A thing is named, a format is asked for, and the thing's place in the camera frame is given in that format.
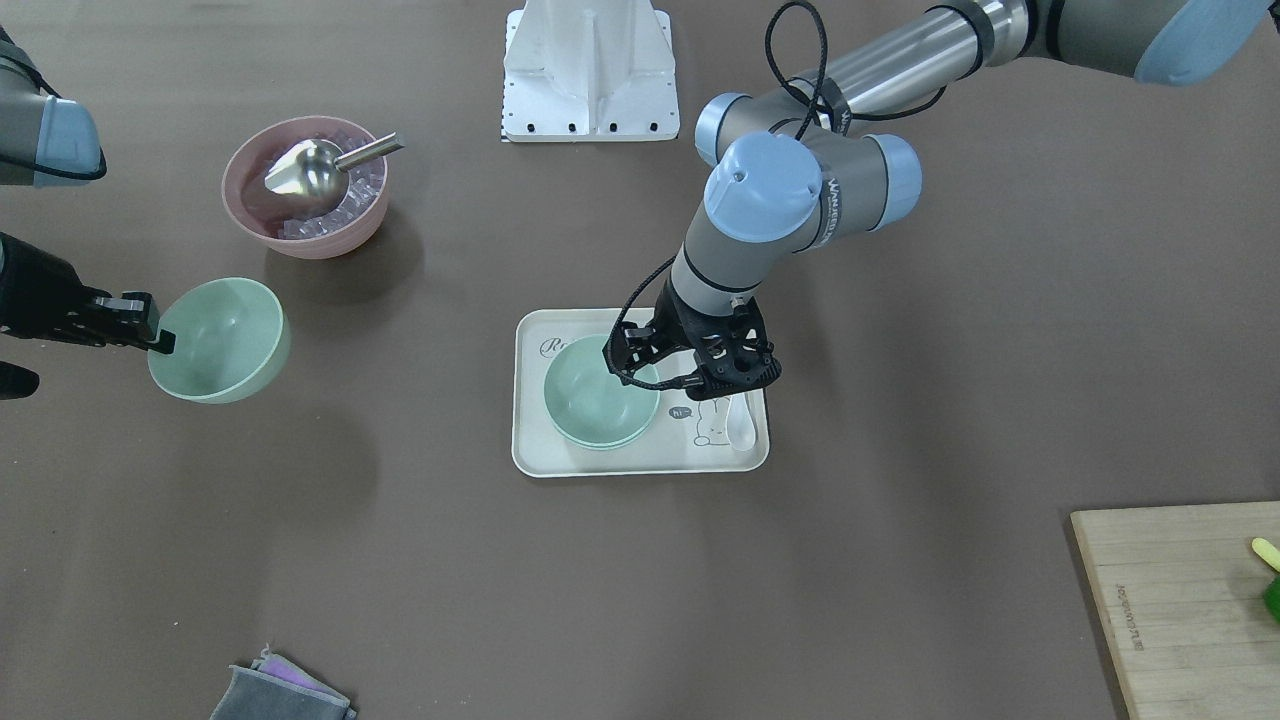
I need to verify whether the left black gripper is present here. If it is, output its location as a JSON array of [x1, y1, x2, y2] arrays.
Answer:
[[603, 295, 782, 401]]

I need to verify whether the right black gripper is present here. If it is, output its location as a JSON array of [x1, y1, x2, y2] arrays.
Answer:
[[1, 234, 177, 355]]

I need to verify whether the green bowl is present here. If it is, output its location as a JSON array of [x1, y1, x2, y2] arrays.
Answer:
[[148, 277, 292, 404], [541, 334, 660, 414], [548, 413, 657, 451]]

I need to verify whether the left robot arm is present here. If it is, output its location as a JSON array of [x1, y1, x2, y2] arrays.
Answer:
[[602, 1, 1277, 400]]

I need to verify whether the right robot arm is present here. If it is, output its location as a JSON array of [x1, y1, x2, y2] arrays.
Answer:
[[1, 32, 177, 355]]

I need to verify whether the white ceramic spoon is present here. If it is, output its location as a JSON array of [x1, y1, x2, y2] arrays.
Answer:
[[726, 393, 758, 452]]

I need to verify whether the beige rabbit tray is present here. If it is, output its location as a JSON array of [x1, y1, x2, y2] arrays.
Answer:
[[511, 307, 771, 478]]

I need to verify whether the green bowl on tray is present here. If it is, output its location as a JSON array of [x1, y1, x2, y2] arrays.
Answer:
[[548, 413, 657, 451]]

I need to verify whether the pink bowl with ice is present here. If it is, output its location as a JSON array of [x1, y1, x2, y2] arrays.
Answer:
[[221, 115, 390, 260]]

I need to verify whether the metal ice scoop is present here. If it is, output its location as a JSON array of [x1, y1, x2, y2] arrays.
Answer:
[[262, 132, 404, 202]]

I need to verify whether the folded grey cloth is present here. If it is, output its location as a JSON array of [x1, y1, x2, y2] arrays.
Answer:
[[210, 647, 358, 719]]

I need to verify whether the wooden cutting board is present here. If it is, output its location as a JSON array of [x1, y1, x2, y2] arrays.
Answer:
[[1070, 501, 1279, 719]]

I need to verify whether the yellow plastic knife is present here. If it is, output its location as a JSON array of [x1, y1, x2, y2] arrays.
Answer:
[[1251, 537, 1280, 574]]

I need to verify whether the green lime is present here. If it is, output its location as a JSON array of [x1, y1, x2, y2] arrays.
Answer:
[[1261, 575, 1280, 623]]

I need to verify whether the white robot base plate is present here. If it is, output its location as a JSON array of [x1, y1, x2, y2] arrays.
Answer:
[[500, 1, 681, 143]]

